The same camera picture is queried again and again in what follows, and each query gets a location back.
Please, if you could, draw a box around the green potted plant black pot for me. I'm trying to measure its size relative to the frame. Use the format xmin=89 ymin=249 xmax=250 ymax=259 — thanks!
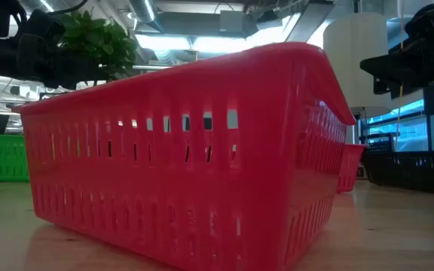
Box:
xmin=57 ymin=10 xmax=141 ymax=82

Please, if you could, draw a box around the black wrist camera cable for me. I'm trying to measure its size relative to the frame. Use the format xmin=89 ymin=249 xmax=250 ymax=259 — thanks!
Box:
xmin=57 ymin=0 xmax=89 ymax=16

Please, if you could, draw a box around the green plastic slotted basket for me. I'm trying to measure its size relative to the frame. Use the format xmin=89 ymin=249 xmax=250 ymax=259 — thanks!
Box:
xmin=0 ymin=132 xmax=30 ymax=183

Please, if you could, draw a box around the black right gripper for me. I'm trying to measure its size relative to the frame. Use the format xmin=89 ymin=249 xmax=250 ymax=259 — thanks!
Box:
xmin=359 ymin=35 xmax=434 ymax=100

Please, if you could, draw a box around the white shade wooden base lamp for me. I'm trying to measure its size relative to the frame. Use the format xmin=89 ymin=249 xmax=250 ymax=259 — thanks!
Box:
xmin=322 ymin=11 xmax=393 ymax=146

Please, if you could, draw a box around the red plastic slotted basket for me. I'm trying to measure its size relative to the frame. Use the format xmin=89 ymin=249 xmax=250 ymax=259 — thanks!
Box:
xmin=13 ymin=41 xmax=357 ymax=271
xmin=336 ymin=142 xmax=365 ymax=194

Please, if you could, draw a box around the black plastic slotted basket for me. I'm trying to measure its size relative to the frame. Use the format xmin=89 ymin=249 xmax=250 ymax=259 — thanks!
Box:
xmin=362 ymin=149 xmax=434 ymax=196

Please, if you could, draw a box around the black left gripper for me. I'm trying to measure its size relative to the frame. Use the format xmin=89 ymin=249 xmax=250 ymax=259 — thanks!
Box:
xmin=16 ymin=10 xmax=109 ymax=91

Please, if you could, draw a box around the linear ceiling light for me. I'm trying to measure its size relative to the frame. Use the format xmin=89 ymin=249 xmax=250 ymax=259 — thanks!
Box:
xmin=132 ymin=64 xmax=173 ymax=72

